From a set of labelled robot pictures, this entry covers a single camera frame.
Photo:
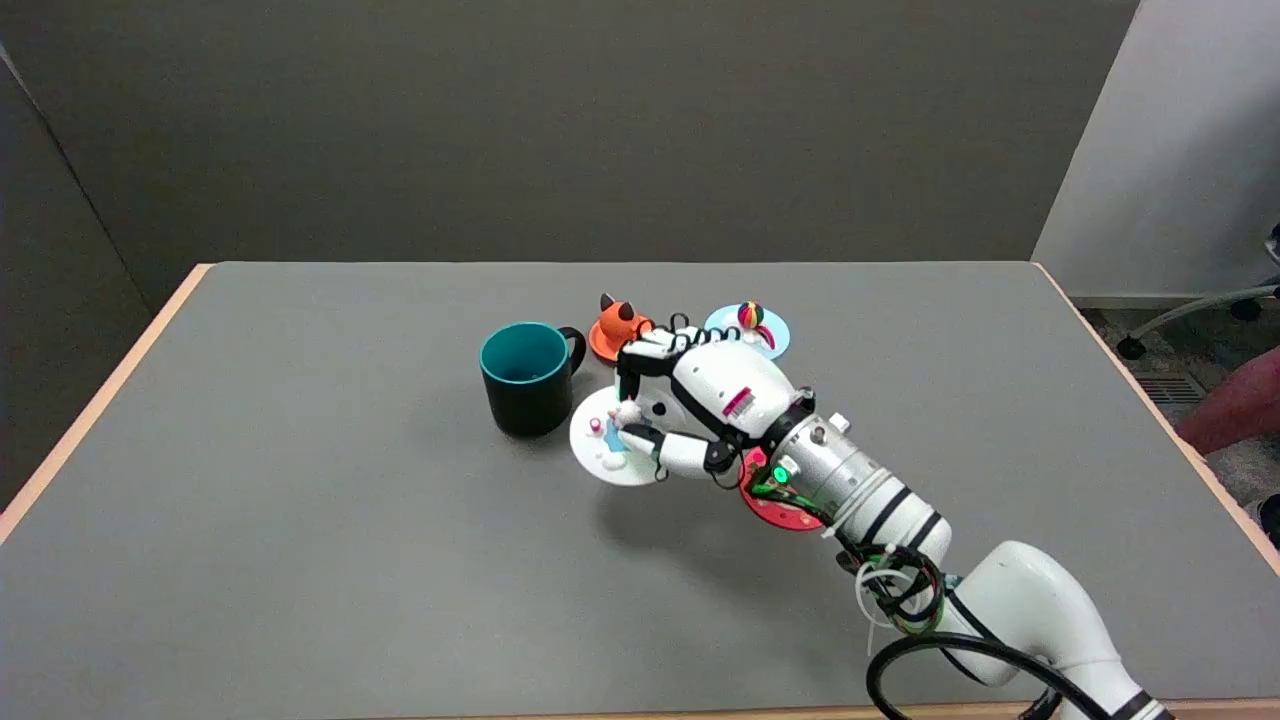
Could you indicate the orange lid with cat figure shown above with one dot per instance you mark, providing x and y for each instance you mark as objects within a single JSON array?
[{"x": 607, "y": 335}]

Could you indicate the floor vent grille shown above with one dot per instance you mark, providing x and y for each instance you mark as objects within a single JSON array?
[{"x": 1170, "y": 390}]

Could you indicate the red lid with figures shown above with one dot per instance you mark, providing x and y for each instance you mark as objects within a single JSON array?
[{"x": 775, "y": 508}]

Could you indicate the black cup teal inside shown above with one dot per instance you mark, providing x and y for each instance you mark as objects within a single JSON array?
[{"x": 527, "y": 395}]

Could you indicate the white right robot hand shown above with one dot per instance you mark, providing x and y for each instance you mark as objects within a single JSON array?
[{"x": 720, "y": 385}]

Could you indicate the white lid with cat figure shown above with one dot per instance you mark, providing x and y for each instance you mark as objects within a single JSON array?
[{"x": 600, "y": 455}]

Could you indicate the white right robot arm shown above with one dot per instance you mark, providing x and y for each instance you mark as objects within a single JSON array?
[{"x": 1030, "y": 595}]

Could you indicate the dark shoe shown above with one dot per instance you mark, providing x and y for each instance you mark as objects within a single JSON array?
[{"x": 1271, "y": 522}]

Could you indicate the office chair base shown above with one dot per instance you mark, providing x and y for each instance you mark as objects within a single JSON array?
[{"x": 1190, "y": 308}]

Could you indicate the light blue lid with balloon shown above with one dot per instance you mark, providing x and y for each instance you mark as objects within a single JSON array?
[{"x": 772, "y": 335}]

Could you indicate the person's leg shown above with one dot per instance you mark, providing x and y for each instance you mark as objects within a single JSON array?
[{"x": 1240, "y": 405}]

